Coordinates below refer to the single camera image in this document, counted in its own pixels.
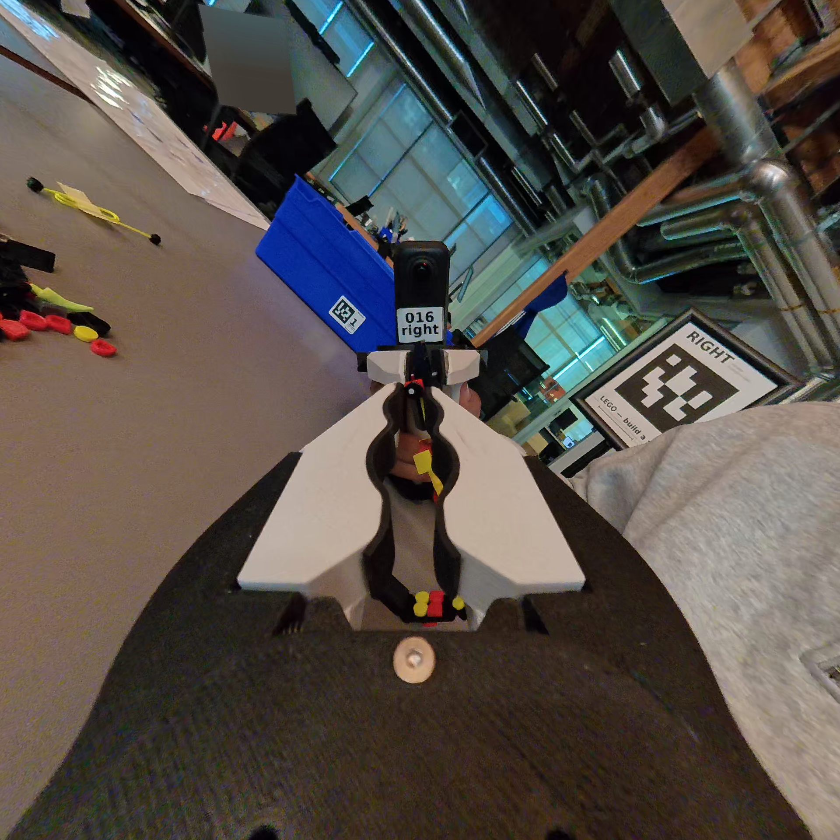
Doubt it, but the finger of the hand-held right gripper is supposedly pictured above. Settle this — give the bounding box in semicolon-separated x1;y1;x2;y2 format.
366;350;412;383
443;348;484;386

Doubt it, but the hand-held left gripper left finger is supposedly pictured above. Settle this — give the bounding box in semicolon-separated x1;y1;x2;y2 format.
238;384;413;630

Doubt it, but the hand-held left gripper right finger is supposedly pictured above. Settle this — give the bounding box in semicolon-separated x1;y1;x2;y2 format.
430;386;586;626

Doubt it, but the black red yellow lego model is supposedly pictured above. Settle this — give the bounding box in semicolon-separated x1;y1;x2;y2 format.
400;377;468;626

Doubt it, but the pile of lego pieces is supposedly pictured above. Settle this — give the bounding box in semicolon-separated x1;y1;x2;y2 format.
0;236;119;359

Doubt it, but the person's right forearm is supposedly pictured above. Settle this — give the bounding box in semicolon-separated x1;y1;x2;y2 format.
570;400;840;840

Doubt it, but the neon yellow lego axle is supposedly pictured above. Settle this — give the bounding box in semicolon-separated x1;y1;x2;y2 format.
26;177;163;247

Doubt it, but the cardboard box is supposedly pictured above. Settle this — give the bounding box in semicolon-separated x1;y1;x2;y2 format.
489;399;551;455

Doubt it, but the wooden workbench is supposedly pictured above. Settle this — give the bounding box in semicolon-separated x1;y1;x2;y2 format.
338;202;398;253

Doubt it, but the blue plastic bin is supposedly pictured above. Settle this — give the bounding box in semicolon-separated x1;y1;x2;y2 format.
256;174;403;353

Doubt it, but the black monitor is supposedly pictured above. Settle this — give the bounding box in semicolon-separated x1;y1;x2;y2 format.
235;98;340;206

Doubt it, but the wooden ceiling beam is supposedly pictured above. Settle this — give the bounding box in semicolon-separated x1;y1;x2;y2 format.
472;125;726;349

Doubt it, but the black framed marker sign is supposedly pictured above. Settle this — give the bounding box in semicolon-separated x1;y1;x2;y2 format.
570;308;800;454

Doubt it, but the white paper sheet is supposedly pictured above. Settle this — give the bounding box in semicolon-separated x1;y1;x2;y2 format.
0;0;271;232

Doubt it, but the small beige paper tag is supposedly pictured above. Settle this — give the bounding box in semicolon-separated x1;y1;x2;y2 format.
56;182;118;222

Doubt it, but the large metal ceiling pipe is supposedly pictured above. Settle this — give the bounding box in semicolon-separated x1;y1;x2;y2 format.
692;62;840;378

